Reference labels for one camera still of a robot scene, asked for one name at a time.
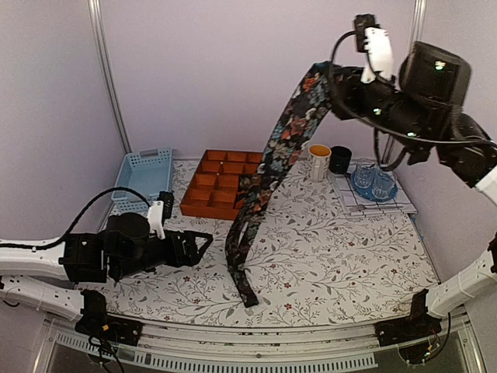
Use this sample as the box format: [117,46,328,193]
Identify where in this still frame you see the orange wooden divider tray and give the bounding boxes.
[180,149,262,221]

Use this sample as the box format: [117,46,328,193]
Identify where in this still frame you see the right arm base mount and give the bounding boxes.
[374,289,442,347]

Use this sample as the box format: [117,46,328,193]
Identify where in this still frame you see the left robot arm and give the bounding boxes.
[1,213,214,337]

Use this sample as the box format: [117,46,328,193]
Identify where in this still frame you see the left aluminium frame post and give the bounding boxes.
[87,0,132,154]

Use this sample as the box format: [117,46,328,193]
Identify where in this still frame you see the clear drinking glass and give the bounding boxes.
[352,159,376,189]
[371,167,396,200]

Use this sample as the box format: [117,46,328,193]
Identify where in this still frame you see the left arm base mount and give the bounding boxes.
[75,290,144,347]

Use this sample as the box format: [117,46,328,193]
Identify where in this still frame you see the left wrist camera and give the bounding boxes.
[147,191,174,239]

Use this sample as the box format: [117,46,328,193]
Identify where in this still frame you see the aluminium front rail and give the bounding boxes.
[34,309,490,372]

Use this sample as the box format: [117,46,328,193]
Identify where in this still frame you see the aluminium frame post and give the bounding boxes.
[87,0,132,154]
[381,0,427,163]

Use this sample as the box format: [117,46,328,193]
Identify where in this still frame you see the right aluminium frame post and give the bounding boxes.
[381,0,427,163]

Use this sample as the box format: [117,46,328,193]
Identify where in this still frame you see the floral patterned tablecloth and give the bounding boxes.
[95,162,438,327]

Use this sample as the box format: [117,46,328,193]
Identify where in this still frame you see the light blue plastic basket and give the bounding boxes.
[111,148,173,213]

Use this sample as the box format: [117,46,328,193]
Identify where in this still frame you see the clear drinking glass left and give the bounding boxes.
[352,159,376,189]

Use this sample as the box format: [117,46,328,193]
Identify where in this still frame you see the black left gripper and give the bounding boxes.
[114,230,214,281]

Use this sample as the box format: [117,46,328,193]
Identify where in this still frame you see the blue glass tray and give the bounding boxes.
[351,163,398,202]

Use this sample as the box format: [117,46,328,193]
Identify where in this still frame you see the white checked dish towel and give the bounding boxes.
[328,172,418,217]

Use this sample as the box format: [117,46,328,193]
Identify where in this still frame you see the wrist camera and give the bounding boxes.
[147,191,174,239]
[353,14,394,85]

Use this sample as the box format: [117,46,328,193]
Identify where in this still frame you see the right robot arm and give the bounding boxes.
[325,32,496,202]

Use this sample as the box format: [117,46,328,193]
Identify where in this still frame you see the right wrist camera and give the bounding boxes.
[353,14,394,85]

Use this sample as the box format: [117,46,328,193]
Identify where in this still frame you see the white mug yellow inside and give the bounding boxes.
[308,144,332,182]

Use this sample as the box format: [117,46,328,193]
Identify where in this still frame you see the dark floral necktie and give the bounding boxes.
[224,63,332,308]

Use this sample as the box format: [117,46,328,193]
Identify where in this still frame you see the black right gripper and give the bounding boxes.
[324,66,433,154]

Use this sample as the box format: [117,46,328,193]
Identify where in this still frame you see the dark green mug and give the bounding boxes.
[329,145,352,174]

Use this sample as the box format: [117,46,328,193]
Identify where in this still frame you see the clear drinking glass right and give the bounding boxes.
[371,167,396,200]

